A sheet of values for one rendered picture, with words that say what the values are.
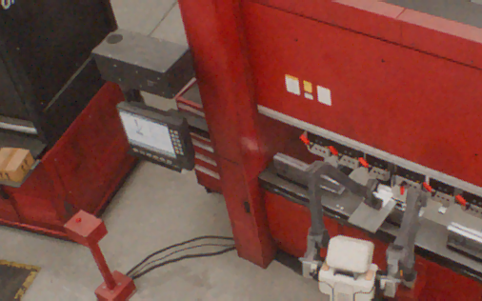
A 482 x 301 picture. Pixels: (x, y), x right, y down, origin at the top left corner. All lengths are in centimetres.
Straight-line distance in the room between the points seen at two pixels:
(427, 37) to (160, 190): 324
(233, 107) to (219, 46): 43
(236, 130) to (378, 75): 104
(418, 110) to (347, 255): 82
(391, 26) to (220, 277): 257
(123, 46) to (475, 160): 199
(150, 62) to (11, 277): 246
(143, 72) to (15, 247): 248
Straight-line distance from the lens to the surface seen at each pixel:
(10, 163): 509
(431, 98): 370
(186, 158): 433
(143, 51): 416
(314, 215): 385
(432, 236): 439
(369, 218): 431
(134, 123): 441
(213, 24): 398
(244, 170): 465
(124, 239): 586
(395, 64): 369
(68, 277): 577
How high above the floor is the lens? 424
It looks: 45 degrees down
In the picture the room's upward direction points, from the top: 7 degrees counter-clockwise
